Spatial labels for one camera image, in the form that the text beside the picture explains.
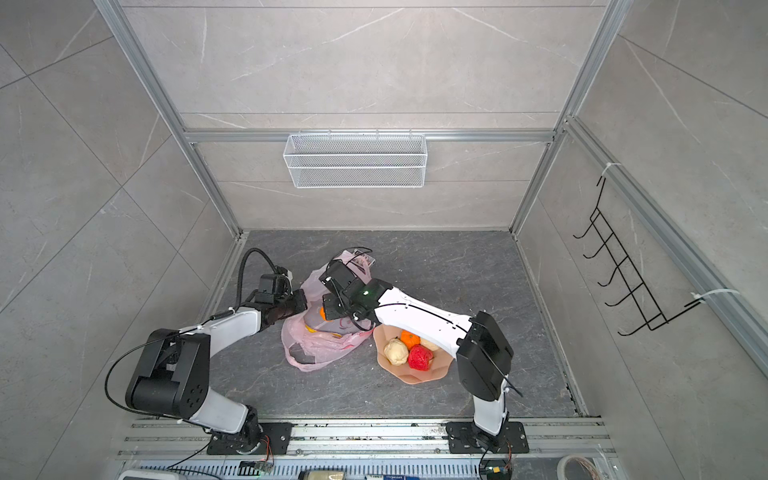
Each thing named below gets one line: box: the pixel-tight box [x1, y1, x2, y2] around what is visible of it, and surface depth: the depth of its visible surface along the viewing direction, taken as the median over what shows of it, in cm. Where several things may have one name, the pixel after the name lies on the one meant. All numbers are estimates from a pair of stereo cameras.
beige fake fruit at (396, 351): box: [384, 337, 409, 366], surface depth 83 cm
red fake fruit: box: [408, 344, 434, 371], surface depth 83 cm
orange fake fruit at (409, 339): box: [399, 329, 421, 351], surface depth 87 cm
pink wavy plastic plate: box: [373, 324, 454, 384], surface depth 83 cm
